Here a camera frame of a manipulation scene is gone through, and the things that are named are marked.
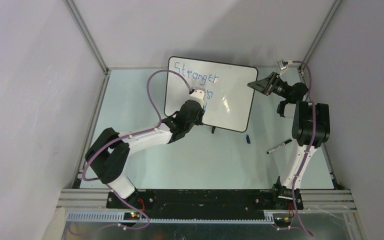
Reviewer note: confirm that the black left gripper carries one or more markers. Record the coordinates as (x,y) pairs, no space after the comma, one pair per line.
(199,121)

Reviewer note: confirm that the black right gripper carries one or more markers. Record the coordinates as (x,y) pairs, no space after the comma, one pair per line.
(264,86)

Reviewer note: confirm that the white whiteboard black frame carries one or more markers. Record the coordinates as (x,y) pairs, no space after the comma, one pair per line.
(227,100)

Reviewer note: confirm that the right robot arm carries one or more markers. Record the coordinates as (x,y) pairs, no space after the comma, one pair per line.
(310,129)

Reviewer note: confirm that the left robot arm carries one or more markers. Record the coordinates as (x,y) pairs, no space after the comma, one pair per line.
(109,153)

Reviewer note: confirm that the black marker pen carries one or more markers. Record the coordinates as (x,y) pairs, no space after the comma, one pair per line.
(278,146)

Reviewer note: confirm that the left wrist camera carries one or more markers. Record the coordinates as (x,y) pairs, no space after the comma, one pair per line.
(198,95)

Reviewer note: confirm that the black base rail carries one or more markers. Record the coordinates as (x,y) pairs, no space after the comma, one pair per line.
(208,204)

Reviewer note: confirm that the grey cable duct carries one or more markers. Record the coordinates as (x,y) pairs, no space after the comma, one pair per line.
(122,217)

